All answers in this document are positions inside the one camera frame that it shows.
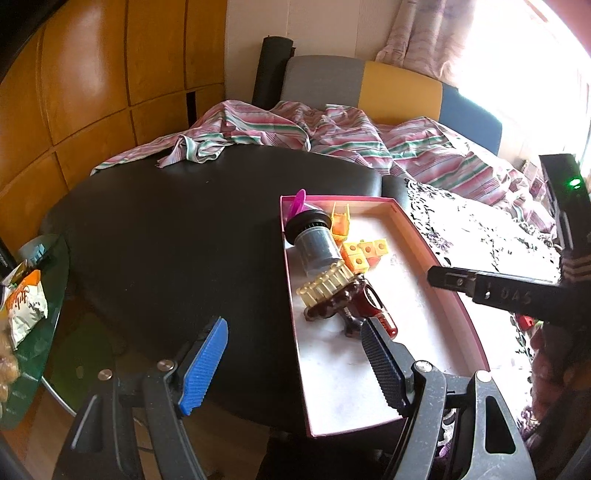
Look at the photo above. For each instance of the striped pink green cloth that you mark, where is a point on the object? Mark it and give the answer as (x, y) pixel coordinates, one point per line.
(422, 149)

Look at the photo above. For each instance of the red puzzle piece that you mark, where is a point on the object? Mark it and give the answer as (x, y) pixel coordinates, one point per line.
(524, 322)

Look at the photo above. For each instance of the person's right hand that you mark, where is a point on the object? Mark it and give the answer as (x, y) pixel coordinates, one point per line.
(550, 381)

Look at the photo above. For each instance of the snack packet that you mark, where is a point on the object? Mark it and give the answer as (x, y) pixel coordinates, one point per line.
(24, 304)

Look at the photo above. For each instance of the black lidded clear jar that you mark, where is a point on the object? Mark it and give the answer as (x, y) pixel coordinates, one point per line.
(310, 232)

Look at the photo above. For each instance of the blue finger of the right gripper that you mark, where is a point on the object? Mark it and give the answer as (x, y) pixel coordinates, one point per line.
(452, 279)

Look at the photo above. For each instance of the orange cube block cluster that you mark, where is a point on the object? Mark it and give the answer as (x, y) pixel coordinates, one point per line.
(363, 256)

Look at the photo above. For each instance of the pink shallow cardboard box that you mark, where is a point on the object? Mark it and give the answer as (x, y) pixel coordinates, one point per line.
(341, 393)

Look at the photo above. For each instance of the floral pink curtain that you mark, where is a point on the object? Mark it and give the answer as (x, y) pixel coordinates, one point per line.
(429, 37)

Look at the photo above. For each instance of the orange plastic bracket toy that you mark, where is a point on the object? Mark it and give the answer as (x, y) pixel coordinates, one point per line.
(341, 220)

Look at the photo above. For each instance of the magenta round perforated toy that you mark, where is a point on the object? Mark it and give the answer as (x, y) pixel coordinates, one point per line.
(297, 205)

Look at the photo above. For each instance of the brown gold ornate toy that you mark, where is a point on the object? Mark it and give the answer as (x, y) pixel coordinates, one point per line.
(332, 293)

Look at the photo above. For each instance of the white embroidered floral tablecloth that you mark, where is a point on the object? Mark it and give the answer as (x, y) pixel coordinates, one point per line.
(469, 234)

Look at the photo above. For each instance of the red metallic cylinder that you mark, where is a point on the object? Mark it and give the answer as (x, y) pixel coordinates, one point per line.
(368, 304)

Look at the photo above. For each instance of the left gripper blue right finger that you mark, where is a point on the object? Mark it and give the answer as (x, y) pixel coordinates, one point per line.
(391, 363)

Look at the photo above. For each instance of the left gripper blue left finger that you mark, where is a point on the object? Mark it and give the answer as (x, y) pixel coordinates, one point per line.
(197, 368)

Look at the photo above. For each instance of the black phone on gripper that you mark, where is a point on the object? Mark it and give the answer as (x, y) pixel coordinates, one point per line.
(570, 206)

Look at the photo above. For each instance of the green glass side table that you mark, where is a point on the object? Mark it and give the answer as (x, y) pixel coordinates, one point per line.
(64, 364)

